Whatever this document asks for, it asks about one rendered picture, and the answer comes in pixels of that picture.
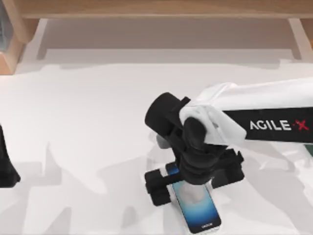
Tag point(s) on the dark green flat object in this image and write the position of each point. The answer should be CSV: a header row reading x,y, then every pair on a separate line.
x,y
309,150

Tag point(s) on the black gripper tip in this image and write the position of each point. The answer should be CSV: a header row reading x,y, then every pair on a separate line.
x,y
7,166

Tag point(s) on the pale wooden cupboard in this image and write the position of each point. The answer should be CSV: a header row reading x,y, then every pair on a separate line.
x,y
20,36

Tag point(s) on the white smartphone with blue screen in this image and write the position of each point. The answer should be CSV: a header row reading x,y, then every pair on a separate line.
x,y
200,208

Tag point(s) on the pale wooden open shelf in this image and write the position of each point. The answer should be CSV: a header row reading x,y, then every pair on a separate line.
x,y
156,9

